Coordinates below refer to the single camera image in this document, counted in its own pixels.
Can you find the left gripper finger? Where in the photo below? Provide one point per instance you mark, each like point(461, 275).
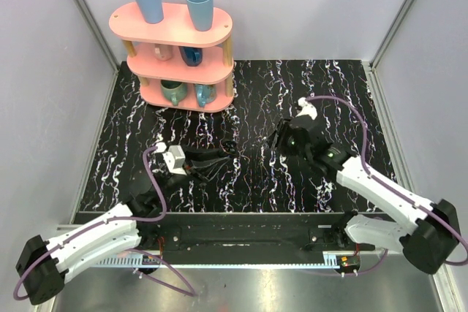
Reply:
point(206, 171)
point(201, 155)

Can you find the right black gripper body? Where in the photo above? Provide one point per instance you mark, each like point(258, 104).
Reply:
point(287, 144)

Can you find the black earbud charging case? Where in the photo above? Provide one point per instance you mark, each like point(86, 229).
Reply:
point(229, 147)

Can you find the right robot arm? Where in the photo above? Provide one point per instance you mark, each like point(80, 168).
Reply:
point(425, 232)

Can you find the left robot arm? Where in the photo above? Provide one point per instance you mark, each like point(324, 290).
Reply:
point(46, 266)

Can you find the blue butterfly mug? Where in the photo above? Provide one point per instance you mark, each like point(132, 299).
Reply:
point(205, 94)

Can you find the green ceramic mug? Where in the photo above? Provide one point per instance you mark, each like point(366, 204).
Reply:
point(174, 91)

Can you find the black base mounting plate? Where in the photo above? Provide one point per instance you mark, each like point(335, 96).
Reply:
point(244, 238)

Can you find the pink three-tier wooden shelf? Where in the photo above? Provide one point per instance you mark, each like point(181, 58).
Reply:
point(176, 29)

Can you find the dark blue mug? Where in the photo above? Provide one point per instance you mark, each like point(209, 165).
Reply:
point(192, 56)

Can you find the left controller board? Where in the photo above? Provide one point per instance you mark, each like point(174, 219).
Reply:
point(150, 260)

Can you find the controller board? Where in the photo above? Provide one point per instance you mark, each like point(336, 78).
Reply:
point(150, 260)
point(350, 262)

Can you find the pink mug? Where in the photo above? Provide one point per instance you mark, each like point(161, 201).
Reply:
point(163, 52)

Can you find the right controller board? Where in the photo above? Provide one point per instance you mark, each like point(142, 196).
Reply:
point(350, 262)

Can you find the short light blue cup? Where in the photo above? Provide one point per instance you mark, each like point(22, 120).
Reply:
point(201, 13)

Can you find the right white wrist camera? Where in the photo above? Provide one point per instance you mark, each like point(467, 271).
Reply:
point(306, 108)

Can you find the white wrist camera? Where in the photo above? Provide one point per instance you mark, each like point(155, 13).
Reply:
point(173, 156)
point(306, 108)

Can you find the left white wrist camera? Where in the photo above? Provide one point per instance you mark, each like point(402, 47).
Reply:
point(173, 156)

